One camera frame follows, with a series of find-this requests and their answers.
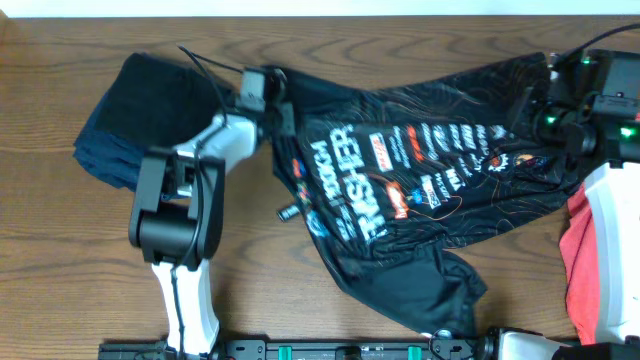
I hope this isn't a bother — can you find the black jersey with orange contour lines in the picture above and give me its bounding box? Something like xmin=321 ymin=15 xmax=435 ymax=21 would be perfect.
xmin=271 ymin=53 xmax=580 ymax=336

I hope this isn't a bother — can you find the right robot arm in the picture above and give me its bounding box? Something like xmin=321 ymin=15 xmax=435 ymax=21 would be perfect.
xmin=478 ymin=56 xmax=639 ymax=359

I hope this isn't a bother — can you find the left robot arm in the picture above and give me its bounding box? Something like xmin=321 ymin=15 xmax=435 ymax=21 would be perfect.
xmin=128 ymin=67 xmax=292 ymax=359

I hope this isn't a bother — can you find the folded dark navy clothes stack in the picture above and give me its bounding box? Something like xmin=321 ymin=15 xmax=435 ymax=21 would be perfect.
xmin=74 ymin=53 xmax=232 ymax=191

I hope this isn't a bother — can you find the red shirt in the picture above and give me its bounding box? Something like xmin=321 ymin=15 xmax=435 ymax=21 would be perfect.
xmin=559 ymin=185 xmax=600 ymax=345

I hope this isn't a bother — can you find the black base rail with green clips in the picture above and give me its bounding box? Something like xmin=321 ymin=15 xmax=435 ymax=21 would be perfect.
xmin=97 ymin=331 xmax=505 ymax=360

